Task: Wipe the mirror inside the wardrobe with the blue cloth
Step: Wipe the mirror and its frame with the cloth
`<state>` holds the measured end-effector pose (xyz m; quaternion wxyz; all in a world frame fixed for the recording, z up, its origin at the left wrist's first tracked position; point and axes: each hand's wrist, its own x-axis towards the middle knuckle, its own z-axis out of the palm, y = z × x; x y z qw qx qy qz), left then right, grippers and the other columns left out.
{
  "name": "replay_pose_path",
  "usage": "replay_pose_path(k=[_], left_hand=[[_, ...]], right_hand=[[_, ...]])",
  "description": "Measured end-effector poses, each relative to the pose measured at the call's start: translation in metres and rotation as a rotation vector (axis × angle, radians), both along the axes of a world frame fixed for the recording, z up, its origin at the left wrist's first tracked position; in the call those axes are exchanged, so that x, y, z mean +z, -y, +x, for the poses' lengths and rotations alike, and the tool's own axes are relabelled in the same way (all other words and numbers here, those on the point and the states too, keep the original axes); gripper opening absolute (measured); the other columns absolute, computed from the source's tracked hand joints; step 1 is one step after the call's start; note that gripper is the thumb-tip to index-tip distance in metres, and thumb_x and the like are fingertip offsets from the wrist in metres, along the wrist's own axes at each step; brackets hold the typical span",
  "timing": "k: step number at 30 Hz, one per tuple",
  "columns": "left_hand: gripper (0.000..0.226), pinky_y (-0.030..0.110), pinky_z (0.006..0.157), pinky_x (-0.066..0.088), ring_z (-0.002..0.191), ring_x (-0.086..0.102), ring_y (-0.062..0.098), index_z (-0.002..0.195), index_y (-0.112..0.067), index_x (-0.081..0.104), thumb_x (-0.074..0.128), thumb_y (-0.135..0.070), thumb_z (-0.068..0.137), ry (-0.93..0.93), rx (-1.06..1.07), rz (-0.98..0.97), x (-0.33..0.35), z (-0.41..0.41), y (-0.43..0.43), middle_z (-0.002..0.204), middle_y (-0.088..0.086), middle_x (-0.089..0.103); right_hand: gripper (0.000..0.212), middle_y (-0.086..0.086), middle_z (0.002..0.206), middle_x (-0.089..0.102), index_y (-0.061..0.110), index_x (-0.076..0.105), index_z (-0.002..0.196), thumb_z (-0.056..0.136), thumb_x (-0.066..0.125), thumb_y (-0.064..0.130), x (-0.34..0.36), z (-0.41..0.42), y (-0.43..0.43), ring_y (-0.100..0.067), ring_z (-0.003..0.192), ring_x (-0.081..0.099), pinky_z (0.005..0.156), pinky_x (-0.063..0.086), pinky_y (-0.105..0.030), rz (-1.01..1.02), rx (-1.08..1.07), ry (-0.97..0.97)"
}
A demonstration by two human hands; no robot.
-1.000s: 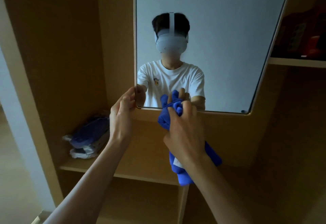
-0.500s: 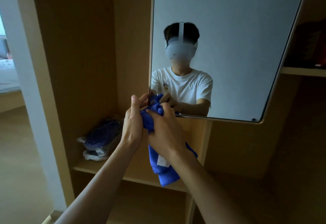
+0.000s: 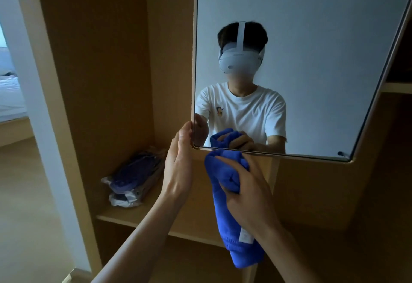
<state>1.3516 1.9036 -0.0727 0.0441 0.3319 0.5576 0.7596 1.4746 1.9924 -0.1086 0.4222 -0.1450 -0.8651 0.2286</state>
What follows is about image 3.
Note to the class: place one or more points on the person's right hand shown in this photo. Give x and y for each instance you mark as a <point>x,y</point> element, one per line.
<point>254,202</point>

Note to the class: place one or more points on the person's left forearm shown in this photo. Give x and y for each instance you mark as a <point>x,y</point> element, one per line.
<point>138,247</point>

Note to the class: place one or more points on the person's left hand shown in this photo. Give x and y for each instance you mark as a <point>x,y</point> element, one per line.
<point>178,170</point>

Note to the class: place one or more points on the tall framed mirror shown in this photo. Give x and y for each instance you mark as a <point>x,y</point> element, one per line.
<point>322,35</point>

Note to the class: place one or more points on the wooden wardrobe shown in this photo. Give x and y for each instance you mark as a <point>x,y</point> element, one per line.
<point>103,67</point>

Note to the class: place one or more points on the white bed with wooden frame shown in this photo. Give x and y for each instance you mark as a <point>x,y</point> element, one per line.
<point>11,102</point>

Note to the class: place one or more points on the blue packet in plastic wrap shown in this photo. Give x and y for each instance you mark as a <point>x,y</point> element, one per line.
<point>135,176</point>

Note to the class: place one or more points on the blue microfibre cloth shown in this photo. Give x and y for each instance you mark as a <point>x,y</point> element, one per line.
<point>225,221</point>

